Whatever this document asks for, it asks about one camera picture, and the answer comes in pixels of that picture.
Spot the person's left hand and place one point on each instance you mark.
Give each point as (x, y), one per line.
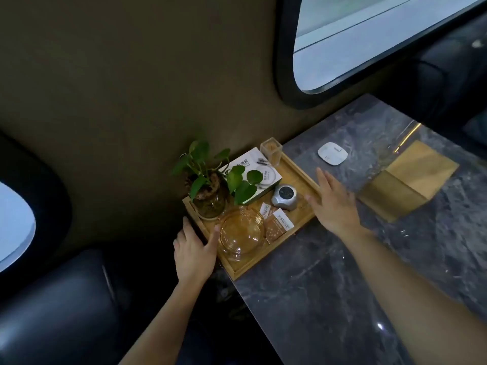
(194, 258)

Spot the person's right hand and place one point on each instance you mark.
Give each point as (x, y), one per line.
(336, 209)

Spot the wooden tray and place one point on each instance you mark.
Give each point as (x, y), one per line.
(243, 267)

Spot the wooden tissue box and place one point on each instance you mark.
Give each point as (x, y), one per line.
(411, 178)

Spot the person's right forearm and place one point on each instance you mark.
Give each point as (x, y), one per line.
(411, 300)

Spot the person's left forearm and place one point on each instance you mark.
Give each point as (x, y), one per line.
(167, 326)

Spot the clear glass ashtray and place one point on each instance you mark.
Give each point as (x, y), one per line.
(240, 233)

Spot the white square device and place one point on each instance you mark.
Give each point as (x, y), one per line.
(332, 153)

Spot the brown and white packet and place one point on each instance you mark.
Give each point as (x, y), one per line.
(279, 226)

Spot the green plant in glass vase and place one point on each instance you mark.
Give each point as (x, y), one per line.
(207, 197)

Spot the small white sachet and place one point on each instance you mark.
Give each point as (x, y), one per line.
(265, 210)

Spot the clear toothpick holder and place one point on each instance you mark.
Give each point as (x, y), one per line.
(271, 150)

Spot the grey marble table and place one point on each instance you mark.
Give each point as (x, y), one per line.
(323, 300)

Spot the white printed box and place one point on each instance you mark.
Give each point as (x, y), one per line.
(249, 159)

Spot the large dark-framed window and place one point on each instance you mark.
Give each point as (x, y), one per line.
(361, 41)

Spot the dark tufted sofa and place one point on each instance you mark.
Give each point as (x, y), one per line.
(449, 72)

